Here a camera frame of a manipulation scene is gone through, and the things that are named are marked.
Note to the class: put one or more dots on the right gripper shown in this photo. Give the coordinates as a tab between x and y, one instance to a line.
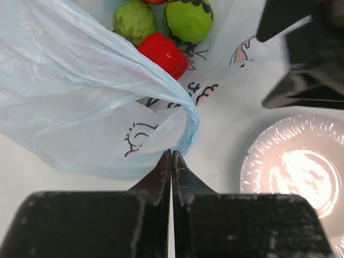
315	53

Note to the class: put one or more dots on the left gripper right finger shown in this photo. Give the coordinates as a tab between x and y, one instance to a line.
209	224

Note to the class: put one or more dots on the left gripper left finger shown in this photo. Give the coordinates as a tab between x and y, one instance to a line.
131	223

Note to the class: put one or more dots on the green watermelon toy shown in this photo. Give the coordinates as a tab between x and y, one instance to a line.
188	22

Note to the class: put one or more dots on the light blue plastic bag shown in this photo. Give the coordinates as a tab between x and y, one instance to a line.
85	100

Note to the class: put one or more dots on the red bell pepper toy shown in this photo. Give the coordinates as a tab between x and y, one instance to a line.
163	51

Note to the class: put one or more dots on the orange red tomato toy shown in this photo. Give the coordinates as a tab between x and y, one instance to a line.
155	2

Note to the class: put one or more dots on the white paper plate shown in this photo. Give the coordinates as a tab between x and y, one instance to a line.
301	155

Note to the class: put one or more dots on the green custard apple toy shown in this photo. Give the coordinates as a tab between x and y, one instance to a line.
134	21

